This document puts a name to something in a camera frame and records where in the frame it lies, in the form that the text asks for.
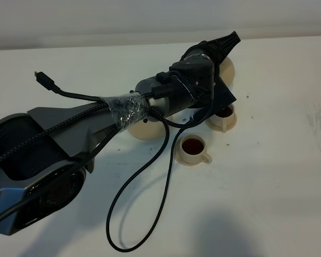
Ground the beige teapot saucer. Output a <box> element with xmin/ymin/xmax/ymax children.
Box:
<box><xmin>127</xmin><ymin>118</ymin><xmax>165</xmax><ymax>140</ymax></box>

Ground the near beige teacup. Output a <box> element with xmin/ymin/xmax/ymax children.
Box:
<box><xmin>180</xmin><ymin>134</ymin><xmax>207</xmax><ymax>155</ymax></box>

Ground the far beige teacup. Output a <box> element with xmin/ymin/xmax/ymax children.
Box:
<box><xmin>215</xmin><ymin>104</ymin><xmax>235</xmax><ymax>117</ymax></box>

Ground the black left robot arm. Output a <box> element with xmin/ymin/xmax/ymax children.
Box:
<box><xmin>0</xmin><ymin>32</ymin><xmax>240</xmax><ymax>236</ymax></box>

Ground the beige ceramic teapot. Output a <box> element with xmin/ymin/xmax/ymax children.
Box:
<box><xmin>219</xmin><ymin>57</ymin><xmax>235</xmax><ymax>87</ymax></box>

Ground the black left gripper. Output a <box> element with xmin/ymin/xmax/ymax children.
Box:
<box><xmin>169</xmin><ymin>31</ymin><xmax>241</xmax><ymax>107</ymax></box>

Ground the black braided camera cable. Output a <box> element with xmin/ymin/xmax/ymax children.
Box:
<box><xmin>0</xmin><ymin>71</ymin><xmax>217</xmax><ymax>246</ymax></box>

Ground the far beige cup saucer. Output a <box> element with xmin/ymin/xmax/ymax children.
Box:
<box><xmin>205</xmin><ymin>112</ymin><xmax>237</xmax><ymax>133</ymax></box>

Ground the beige teacup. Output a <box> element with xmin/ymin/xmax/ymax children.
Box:
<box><xmin>215</xmin><ymin>104</ymin><xmax>235</xmax><ymax>117</ymax></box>
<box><xmin>180</xmin><ymin>134</ymin><xmax>207</xmax><ymax>155</ymax></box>

